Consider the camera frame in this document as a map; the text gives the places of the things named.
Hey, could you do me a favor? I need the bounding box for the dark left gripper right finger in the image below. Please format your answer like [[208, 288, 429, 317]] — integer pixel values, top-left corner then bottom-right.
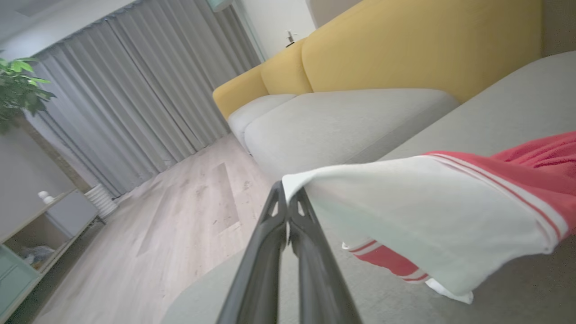
[[287, 187, 363, 324]]

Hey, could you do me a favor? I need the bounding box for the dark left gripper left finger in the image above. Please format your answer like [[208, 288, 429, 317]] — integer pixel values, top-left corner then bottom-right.
[[216, 181, 288, 324]]

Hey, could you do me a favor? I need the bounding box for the red and white sports garment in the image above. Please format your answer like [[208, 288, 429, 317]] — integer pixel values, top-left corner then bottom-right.
[[282, 131, 576, 305]]

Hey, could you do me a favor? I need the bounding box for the small grey sofa seat cushion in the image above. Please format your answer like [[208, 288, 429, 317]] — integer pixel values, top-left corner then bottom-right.
[[227, 93, 298, 151]]

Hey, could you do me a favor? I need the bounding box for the white ribbed round object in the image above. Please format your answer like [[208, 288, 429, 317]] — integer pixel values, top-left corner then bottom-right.
[[84, 184, 119, 219]]

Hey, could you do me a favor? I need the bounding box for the yellow sofa end backrest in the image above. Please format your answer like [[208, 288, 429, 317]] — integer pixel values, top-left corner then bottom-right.
[[212, 64, 270, 121]]

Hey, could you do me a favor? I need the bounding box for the narrow yellow sofa backrest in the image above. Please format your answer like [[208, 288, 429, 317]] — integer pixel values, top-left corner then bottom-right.
[[260, 38, 314, 96]]

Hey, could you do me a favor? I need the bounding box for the grey pleated curtain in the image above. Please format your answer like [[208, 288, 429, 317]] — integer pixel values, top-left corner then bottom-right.
[[31, 0, 267, 198]]

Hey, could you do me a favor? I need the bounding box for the low wooden sideboard cabinet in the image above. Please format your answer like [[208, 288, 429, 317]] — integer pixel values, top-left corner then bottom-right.
[[0, 188, 107, 323]]

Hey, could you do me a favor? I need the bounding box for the large grey sofa seat cushion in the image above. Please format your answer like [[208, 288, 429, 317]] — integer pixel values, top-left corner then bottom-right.
[[162, 51, 576, 324]]

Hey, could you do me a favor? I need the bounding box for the wide yellow sofa backrest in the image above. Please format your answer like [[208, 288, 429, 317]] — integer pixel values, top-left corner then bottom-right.
[[301, 0, 544, 105]]

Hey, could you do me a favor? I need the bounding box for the green leafy houseplant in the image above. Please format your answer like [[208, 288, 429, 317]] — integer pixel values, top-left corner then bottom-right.
[[0, 49, 57, 134]]

